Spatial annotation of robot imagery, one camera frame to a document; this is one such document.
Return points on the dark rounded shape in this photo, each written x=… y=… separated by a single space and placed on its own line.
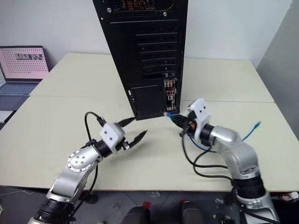
x=140 y=214
x=192 y=213

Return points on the black computer tower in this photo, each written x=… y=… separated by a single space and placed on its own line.
x=121 y=58

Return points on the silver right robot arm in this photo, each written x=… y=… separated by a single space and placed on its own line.
x=240 y=154

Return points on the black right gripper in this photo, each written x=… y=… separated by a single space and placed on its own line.
x=189 y=129

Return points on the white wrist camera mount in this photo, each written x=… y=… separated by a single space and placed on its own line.
x=111 y=135
x=201 y=109

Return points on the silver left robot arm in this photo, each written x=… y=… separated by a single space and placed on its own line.
x=78 y=161

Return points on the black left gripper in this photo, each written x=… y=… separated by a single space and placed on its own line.
x=122 y=145

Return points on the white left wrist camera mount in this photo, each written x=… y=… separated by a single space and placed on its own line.
x=111 y=135

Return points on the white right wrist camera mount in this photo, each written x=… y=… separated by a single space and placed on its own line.
x=201 y=109

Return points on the open grey laptop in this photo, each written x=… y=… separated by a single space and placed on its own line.
x=22 y=67

